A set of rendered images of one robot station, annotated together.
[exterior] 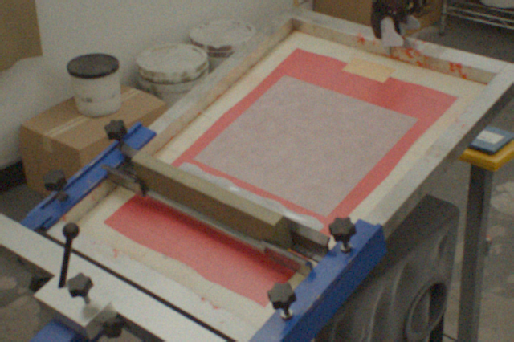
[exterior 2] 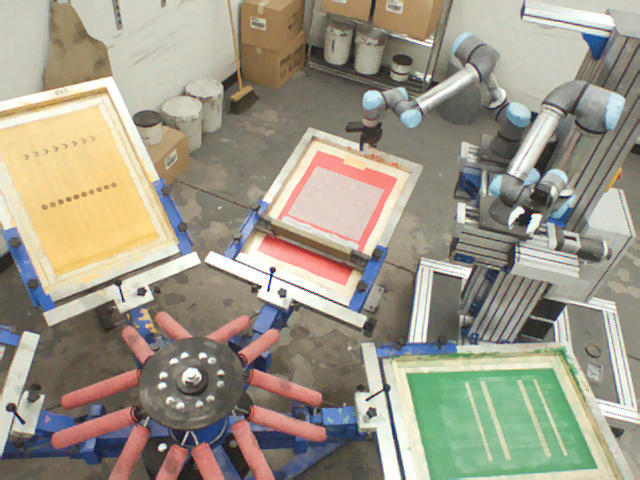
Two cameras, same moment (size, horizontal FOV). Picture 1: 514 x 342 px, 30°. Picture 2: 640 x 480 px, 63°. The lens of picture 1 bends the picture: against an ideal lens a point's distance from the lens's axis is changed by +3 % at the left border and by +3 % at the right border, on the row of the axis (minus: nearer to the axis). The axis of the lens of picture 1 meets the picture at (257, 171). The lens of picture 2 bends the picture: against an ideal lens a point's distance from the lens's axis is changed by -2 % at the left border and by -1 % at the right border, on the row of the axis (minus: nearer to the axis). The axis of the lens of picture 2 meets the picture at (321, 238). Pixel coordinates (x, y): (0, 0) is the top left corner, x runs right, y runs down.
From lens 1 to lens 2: 0.94 m
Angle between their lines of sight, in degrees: 23
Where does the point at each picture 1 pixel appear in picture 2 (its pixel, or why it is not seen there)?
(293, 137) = (331, 200)
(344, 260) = (377, 264)
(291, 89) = (322, 174)
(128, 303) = (296, 294)
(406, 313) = not seen: hidden behind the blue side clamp
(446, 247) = not seen: hidden behind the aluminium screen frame
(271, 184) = (329, 226)
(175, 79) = (187, 119)
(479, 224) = not seen: hidden behind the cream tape
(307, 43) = (321, 147)
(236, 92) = (296, 176)
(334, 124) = (348, 193)
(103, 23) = (143, 90)
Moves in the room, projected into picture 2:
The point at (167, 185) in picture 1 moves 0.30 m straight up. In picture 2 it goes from (290, 234) to (294, 178)
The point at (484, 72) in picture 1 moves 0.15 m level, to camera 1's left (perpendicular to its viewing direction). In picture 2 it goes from (407, 167) to (377, 171)
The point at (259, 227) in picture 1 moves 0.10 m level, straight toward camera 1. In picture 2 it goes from (340, 253) to (349, 272)
